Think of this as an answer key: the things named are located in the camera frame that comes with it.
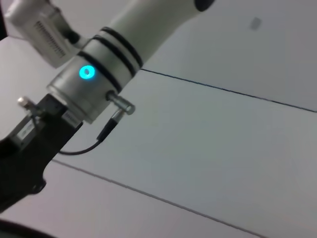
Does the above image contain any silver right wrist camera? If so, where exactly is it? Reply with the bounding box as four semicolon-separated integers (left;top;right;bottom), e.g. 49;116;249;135
4;0;83;69

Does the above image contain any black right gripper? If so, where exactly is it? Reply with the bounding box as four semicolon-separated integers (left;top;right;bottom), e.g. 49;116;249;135
0;94;84;214

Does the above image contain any right arm connector cable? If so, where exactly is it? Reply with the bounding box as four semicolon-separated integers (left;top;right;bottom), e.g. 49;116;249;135
16;90;137;156

